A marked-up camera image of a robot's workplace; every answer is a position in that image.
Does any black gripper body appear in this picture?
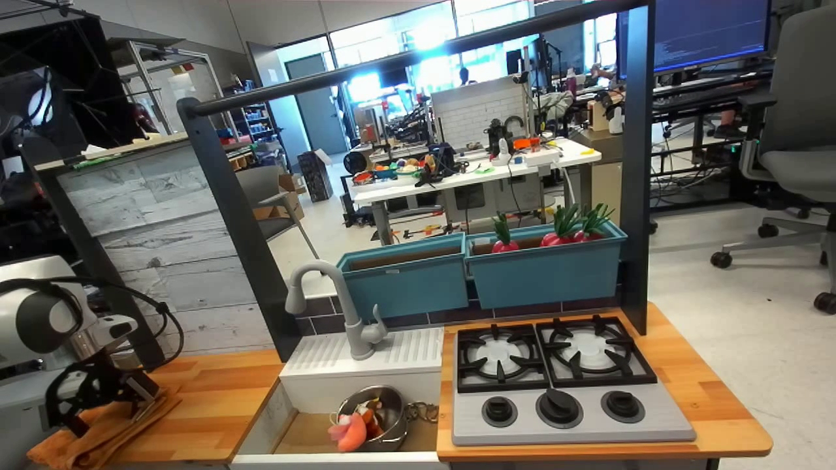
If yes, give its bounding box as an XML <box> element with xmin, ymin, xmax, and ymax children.
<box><xmin>82</xmin><ymin>346</ymin><xmax>152</xmax><ymax>393</ymax></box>

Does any orange terry towel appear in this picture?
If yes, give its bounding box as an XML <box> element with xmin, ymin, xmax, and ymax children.
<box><xmin>24</xmin><ymin>389</ymin><xmax>186</xmax><ymax>470</ymax></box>

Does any pink plush toy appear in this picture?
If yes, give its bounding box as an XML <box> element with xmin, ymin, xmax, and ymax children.
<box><xmin>326</xmin><ymin>412</ymin><xmax>360</xmax><ymax>448</ymax></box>

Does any orange plush toy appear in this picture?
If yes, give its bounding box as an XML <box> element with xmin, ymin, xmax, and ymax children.
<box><xmin>343</xmin><ymin>407</ymin><xmax>385</xmax><ymax>454</ymax></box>

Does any brown and white plush toy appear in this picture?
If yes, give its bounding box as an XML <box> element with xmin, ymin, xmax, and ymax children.
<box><xmin>363</xmin><ymin>394</ymin><xmax>395</xmax><ymax>423</ymax></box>

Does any white toy sink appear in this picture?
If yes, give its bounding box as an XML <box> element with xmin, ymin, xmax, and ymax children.
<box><xmin>231</xmin><ymin>323</ymin><xmax>450</xmax><ymax>470</ymax></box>

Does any silver metal pot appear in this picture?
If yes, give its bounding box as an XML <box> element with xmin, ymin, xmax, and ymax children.
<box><xmin>335</xmin><ymin>385</ymin><xmax>412</xmax><ymax>450</ymax></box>

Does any grey wood-look back panel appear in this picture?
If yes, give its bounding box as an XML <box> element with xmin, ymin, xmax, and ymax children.
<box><xmin>56</xmin><ymin>139</ymin><xmax>296</xmax><ymax>360</ymax></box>

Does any grey toy faucet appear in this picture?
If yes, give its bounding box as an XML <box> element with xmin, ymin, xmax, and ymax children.
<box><xmin>286</xmin><ymin>261</ymin><xmax>389</xmax><ymax>360</ymax></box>

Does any small grey chair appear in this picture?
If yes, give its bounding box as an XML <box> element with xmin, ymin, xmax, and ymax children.
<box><xmin>236</xmin><ymin>162</ymin><xmax>322</xmax><ymax>258</ymax></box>

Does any black bin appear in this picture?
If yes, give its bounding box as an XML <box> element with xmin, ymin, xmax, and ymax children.
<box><xmin>296</xmin><ymin>150</ymin><xmax>335</xmax><ymax>203</ymax></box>

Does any black equipment rack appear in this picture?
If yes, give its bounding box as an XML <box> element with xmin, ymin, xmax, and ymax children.
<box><xmin>0</xmin><ymin>15</ymin><xmax>141</xmax><ymax>263</ymax></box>

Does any teal planter box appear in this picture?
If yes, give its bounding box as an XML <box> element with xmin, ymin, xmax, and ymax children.
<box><xmin>336</xmin><ymin>233</ymin><xmax>472</xmax><ymax>323</ymax></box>
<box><xmin>464</xmin><ymin>216</ymin><xmax>630</xmax><ymax>312</ymax></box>

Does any white metal shelf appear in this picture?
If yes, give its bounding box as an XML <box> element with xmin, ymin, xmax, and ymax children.
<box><xmin>108</xmin><ymin>38</ymin><xmax>231</xmax><ymax>141</ymax></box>

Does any black stove knob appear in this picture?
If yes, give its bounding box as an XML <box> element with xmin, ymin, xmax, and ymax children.
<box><xmin>598</xmin><ymin>389</ymin><xmax>647</xmax><ymax>427</ymax></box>
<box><xmin>481</xmin><ymin>394</ymin><xmax>521</xmax><ymax>428</ymax></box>
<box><xmin>535</xmin><ymin>389</ymin><xmax>586</xmax><ymax>432</ymax></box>

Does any black burner grate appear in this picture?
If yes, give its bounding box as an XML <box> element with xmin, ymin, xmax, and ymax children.
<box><xmin>454</xmin><ymin>321</ymin><xmax>553</xmax><ymax>393</ymax></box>
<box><xmin>532</xmin><ymin>313</ymin><xmax>662</xmax><ymax>389</ymax></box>

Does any white office desk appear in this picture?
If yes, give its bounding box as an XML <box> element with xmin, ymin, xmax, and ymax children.
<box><xmin>350</xmin><ymin>133</ymin><xmax>606</xmax><ymax>246</ymax></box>

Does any grey board panel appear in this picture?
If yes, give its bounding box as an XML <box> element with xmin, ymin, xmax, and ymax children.
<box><xmin>431</xmin><ymin>75</ymin><xmax>539</xmax><ymax>152</ymax></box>

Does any red toy vegetable bunch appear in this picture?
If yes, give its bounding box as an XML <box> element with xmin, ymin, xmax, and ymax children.
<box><xmin>539</xmin><ymin>203</ymin><xmax>617</xmax><ymax>248</ymax></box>

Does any tan cardboard box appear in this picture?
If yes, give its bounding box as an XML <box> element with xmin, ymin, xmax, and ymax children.
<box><xmin>569</xmin><ymin>129</ymin><xmax>628</xmax><ymax>231</ymax></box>

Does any grey stove panel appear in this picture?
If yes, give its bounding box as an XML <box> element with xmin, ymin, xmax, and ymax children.
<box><xmin>453</xmin><ymin>313</ymin><xmax>697</xmax><ymax>450</ymax></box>

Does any wooden toy kitchen unit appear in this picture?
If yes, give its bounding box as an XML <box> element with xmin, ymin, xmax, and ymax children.
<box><xmin>24</xmin><ymin>301</ymin><xmax>775</xmax><ymax>470</ymax></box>

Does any black office desk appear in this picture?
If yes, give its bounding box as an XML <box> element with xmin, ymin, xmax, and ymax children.
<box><xmin>647</xmin><ymin>74</ymin><xmax>778</xmax><ymax>211</ymax></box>

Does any computer monitor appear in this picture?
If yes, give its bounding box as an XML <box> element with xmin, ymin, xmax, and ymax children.
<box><xmin>617</xmin><ymin>0</ymin><xmax>775</xmax><ymax>82</ymax></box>

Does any grey office chair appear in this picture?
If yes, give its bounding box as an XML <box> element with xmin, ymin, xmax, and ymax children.
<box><xmin>707</xmin><ymin>4</ymin><xmax>836</xmax><ymax>316</ymax></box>

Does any black panel edge post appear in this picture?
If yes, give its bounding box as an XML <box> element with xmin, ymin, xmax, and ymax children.
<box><xmin>15</xmin><ymin>141</ymin><xmax>171</xmax><ymax>376</ymax></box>

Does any black kitchen frame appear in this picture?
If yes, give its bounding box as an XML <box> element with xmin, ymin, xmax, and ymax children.
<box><xmin>177</xmin><ymin>0</ymin><xmax>655</xmax><ymax>364</ymax></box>

